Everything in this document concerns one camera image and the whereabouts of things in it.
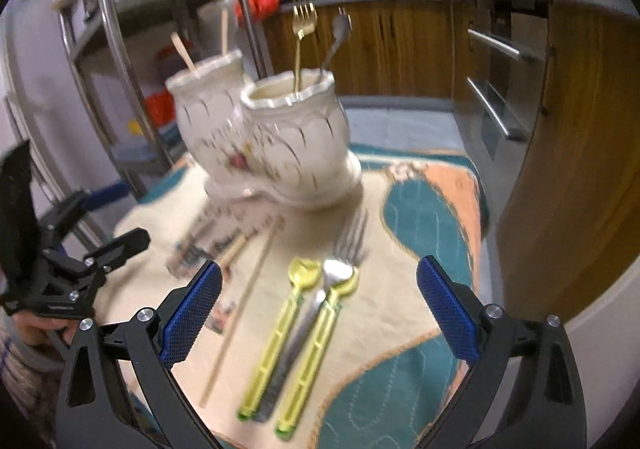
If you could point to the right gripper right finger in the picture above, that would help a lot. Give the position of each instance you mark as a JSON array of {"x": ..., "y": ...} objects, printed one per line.
[{"x": 546, "y": 407}]

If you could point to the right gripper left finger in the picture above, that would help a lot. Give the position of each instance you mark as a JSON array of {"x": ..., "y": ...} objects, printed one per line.
[{"x": 93, "y": 409}]

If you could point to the thin wooden chopstick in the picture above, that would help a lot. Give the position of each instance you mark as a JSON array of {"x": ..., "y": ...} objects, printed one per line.
[{"x": 229, "y": 332}]

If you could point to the cream chopstick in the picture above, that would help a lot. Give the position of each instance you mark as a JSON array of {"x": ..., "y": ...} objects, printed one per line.
[
  {"x": 184, "y": 54},
  {"x": 224, "y": 28},
  {"x": 228, "y": 255}
]

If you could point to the yellow-green plastic spoon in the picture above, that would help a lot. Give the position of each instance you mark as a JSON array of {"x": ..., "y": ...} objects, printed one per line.
[{"x": 298, "y": 391}]

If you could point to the silver steel spoon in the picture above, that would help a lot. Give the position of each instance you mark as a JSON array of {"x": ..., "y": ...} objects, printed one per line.
[{"x": 332, "y": 272}]

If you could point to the yellow-green plastic fork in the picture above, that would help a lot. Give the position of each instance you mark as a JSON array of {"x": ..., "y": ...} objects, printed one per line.
[{"x": 303, "y": 274}]

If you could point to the gold fork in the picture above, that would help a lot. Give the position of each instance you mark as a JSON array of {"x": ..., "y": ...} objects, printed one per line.
[{"x": 304, "y": 23}]

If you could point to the ornate handle silver spoon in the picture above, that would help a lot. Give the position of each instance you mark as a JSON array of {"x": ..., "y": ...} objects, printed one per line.
[{"x": 341, "y": 29}]

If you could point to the silver steel fork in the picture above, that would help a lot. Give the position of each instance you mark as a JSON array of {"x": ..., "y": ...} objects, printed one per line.
[{"x": 348, "y": 245}]

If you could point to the wooden kitchen cabinets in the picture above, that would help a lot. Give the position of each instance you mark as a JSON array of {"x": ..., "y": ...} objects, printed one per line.
[{"x": 571, "y": 226}]

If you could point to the person's left hand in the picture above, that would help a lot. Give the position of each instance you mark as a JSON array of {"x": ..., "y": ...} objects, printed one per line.
[{"x": 34, "y": 330}]

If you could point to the quilted printed table mat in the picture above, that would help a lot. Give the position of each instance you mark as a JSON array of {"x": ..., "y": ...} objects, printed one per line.
[{"x": 387, "y": 372}]

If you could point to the white floral ceramic utensil holder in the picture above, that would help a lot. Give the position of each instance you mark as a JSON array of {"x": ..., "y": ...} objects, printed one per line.
[{"x": 285, "y": 137}]

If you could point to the metal shelf rack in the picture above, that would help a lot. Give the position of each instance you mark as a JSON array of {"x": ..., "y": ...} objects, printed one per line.
[{"x": 114, "y": 20}]

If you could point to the built-in oven with handles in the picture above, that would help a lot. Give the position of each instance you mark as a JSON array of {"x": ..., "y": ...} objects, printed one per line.
[{"x": 500, "y": 57}]

